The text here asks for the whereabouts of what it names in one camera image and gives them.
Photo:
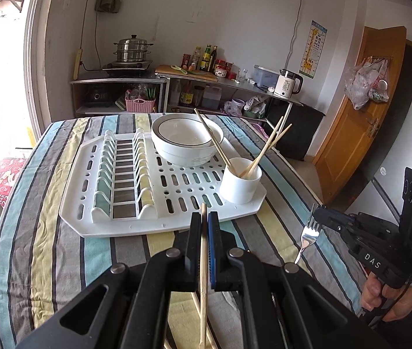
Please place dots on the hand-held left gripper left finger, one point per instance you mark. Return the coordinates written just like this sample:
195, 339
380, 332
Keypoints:
194, 247

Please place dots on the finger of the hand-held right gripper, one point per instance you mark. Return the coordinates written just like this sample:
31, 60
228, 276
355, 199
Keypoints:
337, 215
355, 238

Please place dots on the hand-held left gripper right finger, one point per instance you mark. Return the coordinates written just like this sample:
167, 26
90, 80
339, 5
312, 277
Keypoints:
212, 247

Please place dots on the metal fork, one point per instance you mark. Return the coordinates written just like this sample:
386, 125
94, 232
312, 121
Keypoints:
308, 238

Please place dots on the single wooden chopstick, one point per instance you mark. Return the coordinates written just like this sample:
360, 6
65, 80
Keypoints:
195, 301
203, 316

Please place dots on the white cylindrical cup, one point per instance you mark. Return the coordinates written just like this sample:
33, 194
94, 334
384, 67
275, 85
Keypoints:
238, 189

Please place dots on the bunch of wooden chopsticks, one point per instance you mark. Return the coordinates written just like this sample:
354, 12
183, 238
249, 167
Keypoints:
213, 139

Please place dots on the person's right hand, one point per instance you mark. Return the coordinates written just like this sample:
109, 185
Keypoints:
369, 294

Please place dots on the white plastic dish rack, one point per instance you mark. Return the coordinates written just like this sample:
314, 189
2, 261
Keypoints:
137, 225

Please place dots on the wooden door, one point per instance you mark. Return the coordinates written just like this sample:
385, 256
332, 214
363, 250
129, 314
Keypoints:
351, 145

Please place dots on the white bowl dark rim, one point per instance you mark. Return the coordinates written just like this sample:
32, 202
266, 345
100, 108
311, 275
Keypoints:
184, 134
184, 158

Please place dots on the black cabinet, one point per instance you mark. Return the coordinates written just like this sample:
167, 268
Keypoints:
297, 131

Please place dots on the white refrigerator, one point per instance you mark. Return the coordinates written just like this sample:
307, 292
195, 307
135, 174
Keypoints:
409, 134

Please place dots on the steel shelf counter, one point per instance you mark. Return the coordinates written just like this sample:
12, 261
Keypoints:
293, 101

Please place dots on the hanging plastic bag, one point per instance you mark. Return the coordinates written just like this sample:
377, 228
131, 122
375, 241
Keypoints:
362, 83

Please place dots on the bag of kitchen goods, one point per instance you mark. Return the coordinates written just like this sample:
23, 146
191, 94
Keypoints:
255, 107

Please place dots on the white electric kettle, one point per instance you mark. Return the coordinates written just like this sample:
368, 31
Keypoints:
286, 85

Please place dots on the purple lid cup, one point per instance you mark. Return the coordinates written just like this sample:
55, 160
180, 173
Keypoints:
237, 107

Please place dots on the plastic oil jug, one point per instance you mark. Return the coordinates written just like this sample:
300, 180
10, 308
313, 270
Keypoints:
212, 98

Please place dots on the pink woven basket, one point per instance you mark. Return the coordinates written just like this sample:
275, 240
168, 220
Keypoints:
139, 105

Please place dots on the striped tablecloth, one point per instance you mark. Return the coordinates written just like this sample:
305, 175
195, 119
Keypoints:
46, 207

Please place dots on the clear plastic container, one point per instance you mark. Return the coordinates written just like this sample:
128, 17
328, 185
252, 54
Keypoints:
266, 77

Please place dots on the wooden cutting board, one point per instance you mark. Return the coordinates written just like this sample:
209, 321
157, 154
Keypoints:
169, 71

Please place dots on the red lid jar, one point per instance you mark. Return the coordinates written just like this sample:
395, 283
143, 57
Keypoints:
221, 69

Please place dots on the dark cooker pot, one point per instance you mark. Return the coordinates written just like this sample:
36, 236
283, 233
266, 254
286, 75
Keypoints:
98, 95

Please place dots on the small red jar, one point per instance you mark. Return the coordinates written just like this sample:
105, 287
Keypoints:
186, 61

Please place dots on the dark sauce bottle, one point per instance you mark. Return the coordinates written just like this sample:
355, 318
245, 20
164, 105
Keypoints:
213, 60

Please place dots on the small seasoning bottle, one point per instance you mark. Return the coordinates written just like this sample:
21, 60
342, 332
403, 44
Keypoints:
196, 60

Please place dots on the green oil bottle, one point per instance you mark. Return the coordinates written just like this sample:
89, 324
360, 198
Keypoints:
206, 60

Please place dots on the gas stove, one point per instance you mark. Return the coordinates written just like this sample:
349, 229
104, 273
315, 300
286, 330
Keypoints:
126, 67

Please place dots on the metal stove stand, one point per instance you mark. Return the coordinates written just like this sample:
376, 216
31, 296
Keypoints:
89, 78

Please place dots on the red patterned cloth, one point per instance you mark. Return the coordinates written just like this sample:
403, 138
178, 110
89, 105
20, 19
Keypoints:
2, 178

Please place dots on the steel steamer pot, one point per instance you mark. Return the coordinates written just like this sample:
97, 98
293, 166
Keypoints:
133, 49

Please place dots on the beige power strip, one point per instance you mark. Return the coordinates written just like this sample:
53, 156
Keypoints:
77, 63

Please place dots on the giraffe wall poster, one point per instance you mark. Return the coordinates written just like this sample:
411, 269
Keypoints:
313, 49

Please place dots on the metal sliding door frame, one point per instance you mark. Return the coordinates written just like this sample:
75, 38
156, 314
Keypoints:
35, 61

